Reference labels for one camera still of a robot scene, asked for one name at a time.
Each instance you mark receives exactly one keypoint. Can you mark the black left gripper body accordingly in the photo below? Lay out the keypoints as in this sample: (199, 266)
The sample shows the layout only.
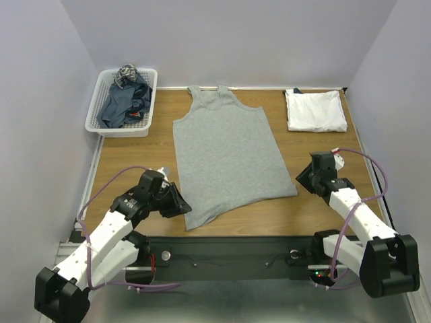
(157, 200)

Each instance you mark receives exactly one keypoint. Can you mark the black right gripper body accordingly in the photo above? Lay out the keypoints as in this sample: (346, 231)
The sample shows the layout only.
(306, 178)

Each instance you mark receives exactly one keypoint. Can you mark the grey tank top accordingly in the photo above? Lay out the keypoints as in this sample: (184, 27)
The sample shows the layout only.
(226, 156)

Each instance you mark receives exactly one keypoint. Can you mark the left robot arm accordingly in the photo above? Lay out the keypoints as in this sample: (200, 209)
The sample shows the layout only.
(63, 293)

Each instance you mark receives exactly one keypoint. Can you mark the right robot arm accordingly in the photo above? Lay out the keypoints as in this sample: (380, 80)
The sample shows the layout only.
(385, 261)

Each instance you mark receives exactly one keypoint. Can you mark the folded white tank top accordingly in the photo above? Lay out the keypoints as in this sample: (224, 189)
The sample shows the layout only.
(315, 112)

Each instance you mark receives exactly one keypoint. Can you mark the dark navy tank top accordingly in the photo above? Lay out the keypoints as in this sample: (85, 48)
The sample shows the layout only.
(125, 106)

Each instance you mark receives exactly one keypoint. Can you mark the white plastic laundry basket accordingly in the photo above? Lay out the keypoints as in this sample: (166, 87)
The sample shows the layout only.
(104, 82)

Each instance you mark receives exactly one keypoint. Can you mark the patterned navy garment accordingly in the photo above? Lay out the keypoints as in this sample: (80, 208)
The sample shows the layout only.
(126, 74)

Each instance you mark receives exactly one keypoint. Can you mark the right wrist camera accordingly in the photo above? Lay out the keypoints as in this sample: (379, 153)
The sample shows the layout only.
(339, 161)

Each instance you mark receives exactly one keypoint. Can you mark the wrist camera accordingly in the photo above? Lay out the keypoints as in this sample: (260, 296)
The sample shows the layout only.
(339, 161)
(164, 171)

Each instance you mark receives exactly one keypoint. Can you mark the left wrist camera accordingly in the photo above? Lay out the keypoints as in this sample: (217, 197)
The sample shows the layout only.
(164, 171)

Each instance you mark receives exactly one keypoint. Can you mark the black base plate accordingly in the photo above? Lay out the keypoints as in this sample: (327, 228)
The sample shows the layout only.
(237, 258)

